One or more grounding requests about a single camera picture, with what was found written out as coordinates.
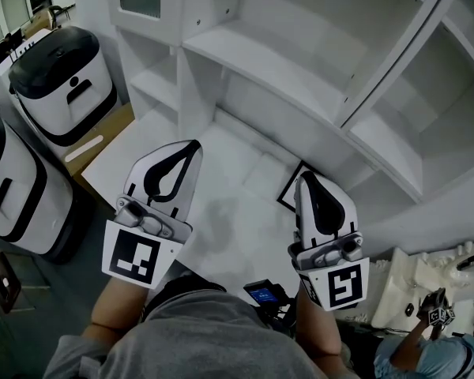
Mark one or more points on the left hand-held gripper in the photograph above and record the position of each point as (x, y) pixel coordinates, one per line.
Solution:
(134, 251)

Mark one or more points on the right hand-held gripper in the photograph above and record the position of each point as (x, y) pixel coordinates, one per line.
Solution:
(343, 282)

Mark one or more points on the white shelving unit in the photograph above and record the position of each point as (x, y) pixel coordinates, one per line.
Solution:
(300, 53)

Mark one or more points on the person's left forearm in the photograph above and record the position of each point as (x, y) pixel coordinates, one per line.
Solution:
(118, 310)

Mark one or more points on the person's right forearm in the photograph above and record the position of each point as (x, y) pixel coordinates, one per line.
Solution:
(318, 322)

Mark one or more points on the black framed picture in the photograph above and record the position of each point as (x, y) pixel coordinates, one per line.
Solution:
(288, 190)

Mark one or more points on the brown cardboard box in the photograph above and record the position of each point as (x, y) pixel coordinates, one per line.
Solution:
(102, 140)

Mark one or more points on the black device with blue screen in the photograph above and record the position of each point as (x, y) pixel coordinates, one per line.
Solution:
(264, 294)

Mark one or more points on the person's black shorts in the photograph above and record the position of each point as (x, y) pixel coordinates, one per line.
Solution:
(181, 290)

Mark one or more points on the white ornate vanity table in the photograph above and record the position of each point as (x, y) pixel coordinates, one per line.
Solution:
(399, 290)

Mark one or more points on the person's grey shirt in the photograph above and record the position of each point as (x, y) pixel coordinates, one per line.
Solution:
(201, 342)

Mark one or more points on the dark brown square panel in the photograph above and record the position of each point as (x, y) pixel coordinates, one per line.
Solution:
(4, 282)

